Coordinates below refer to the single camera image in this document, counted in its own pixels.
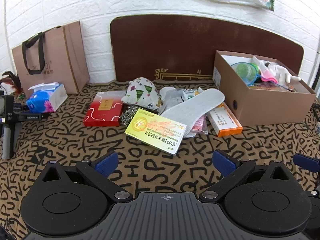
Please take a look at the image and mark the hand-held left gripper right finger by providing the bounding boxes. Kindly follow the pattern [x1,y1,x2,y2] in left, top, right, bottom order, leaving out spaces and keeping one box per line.
[199,149,298,203]

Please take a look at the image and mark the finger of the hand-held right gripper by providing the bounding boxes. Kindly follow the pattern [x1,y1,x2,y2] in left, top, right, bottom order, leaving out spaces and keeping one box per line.
[293,152,320,173]

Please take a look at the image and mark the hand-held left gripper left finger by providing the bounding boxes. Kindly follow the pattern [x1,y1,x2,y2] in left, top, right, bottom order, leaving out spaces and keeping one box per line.
[40,151,133,203]

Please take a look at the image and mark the orange white medicine box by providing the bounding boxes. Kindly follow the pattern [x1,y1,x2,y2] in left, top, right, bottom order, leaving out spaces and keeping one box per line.
[207,102,243,137]

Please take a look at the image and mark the brown cardboard box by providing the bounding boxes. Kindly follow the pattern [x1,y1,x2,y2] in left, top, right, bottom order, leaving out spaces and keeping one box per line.
[212,50,317,127]

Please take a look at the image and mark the letter printed tablecloth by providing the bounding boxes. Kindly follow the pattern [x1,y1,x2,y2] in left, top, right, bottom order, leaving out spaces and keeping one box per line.
[0,79,320,240]

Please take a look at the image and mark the pink snack packet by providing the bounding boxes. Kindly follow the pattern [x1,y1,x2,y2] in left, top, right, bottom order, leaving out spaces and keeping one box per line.
[191,114,208,135]

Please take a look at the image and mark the red flat box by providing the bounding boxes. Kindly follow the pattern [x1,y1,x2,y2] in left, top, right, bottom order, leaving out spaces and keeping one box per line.
[83,92,124,127]

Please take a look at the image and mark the metal scouring ball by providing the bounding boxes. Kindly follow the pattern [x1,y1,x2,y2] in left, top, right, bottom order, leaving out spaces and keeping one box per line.
[120,106,140,127]

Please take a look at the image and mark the yellow medicine box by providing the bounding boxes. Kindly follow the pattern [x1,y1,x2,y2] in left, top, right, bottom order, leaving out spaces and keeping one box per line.
[124,109,188,155]

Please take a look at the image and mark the grey shoe insole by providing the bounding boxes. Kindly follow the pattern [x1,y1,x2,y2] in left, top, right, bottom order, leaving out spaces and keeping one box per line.
[160,88,225,138]

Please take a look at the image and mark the green white small packet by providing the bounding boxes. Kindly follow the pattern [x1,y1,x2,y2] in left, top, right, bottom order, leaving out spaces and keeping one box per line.
[182,88,204,100]

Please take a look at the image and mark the tree patterned fabric pouch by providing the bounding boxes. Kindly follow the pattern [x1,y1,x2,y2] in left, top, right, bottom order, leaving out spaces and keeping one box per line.
[122,77,163,110]

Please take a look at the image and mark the blue pink tissue pack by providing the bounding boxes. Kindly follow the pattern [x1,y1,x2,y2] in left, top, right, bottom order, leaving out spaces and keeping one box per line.
[26,82,68,113]

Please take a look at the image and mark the blue plastic strainer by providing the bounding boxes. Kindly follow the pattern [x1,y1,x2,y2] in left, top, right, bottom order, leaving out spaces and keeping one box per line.
[230,62,261,86]

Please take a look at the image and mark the pink plastic toy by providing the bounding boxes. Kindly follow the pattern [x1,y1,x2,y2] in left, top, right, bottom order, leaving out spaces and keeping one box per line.
[260,70,278,83]

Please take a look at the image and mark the white glove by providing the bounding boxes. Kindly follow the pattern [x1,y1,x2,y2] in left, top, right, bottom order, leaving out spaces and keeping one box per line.
[251,56,302,84]

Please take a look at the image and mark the green plastic cup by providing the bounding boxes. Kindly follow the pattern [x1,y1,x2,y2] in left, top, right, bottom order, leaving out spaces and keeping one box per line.
[235,64,253,80]

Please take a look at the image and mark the brown paper shopping bag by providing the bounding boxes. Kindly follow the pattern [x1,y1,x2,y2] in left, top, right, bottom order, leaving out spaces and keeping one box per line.
[11,20,90,98]

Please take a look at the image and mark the dark feather toy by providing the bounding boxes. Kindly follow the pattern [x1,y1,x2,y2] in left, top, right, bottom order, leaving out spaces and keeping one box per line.
[0,71,25,98]

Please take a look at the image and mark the brown wooden board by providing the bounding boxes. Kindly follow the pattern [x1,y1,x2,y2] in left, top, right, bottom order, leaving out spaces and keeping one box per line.
[109,14,305,83]

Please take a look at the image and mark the black device with grey handle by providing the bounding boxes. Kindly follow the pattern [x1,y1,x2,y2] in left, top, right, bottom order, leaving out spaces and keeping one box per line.
[0,95,50,160]

